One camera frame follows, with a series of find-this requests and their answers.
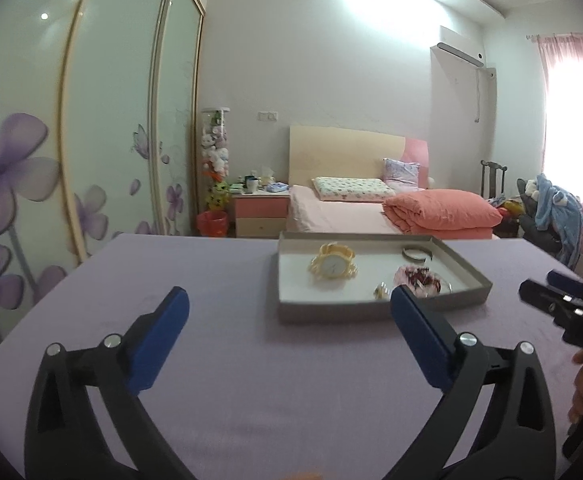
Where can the blue plush robe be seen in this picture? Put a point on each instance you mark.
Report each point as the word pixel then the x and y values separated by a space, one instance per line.
pixel 564 210

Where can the person's right hand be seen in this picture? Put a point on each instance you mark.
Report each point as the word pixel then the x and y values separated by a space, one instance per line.
pixel 580 390

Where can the bed with pink sheet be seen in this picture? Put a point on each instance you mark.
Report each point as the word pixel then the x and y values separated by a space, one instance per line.
pixel 331 215

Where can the dark wooden chair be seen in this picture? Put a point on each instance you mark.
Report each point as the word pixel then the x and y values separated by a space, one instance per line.
pixel 491 175

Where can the blue cloth pack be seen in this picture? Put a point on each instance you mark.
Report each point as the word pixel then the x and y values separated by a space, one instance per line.
pixel 276 187

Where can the pale yellow wristwatch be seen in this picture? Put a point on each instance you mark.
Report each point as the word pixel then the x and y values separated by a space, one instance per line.
pixel 332 265

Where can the white mug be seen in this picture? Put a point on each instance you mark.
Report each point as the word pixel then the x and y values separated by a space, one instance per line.
pixel 252 185

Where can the white wall switch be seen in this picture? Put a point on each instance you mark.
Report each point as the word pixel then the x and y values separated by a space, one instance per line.
pixel 267 115

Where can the clear tube of plush toys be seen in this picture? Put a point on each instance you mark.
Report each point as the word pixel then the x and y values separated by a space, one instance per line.
pixel 215 150

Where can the pink curtain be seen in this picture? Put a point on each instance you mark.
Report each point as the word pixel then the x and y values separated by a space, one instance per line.
pixel 554 75

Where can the grey office chair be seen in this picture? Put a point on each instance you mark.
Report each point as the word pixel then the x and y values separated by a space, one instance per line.
pixel 539 235

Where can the curtain rod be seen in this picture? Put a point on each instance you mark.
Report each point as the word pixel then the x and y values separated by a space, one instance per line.
pixel 561 36

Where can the yellow green plush toy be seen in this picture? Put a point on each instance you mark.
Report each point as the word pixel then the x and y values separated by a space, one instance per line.
pixel 217 197

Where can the salmon folded quilt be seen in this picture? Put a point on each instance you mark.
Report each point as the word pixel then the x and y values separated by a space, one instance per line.
pixel 436 210

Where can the lilac pillow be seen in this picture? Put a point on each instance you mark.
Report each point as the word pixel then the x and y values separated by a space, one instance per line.
pixel 401 172

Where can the thin silver bangle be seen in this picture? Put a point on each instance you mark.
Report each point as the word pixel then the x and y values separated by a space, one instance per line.
pixel 450 287

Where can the white patterned pillow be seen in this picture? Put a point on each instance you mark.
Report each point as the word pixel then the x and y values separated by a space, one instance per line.
pixel 351 189

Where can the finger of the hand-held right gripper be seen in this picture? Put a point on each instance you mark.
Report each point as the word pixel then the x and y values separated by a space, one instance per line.
pixel 541 296
pixel 569 280

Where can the floral glass wardrobe door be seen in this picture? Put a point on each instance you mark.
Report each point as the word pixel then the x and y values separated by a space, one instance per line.
pixel 116 110
pixel 179 110
pixel 16 110

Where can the pink and cream nightstand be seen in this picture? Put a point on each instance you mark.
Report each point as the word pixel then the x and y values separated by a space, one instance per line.
pixel 259 220

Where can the cream and pink headboard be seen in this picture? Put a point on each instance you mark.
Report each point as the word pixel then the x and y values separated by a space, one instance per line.
pixel 341 152

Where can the white air conditioner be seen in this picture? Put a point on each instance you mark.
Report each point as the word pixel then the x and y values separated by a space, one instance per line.
pixel 459 50

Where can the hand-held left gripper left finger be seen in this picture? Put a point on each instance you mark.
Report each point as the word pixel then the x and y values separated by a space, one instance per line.
pixel 159 340

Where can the grey cardboard box tray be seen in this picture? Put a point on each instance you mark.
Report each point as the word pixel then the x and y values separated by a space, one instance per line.
pixel 331 312

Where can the red waste bin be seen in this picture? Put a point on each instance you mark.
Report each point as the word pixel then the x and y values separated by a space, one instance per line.
pixel 212 222

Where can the yellow red toy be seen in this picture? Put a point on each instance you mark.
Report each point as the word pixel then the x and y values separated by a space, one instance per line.
pixel 511 207

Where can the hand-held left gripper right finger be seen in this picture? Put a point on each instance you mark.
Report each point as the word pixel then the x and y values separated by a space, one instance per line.
pixel 421 340

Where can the green book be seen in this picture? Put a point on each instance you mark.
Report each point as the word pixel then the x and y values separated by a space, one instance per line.
pixel 235 188

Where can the white plush toy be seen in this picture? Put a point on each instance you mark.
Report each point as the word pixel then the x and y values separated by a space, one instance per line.
pixel 532 187

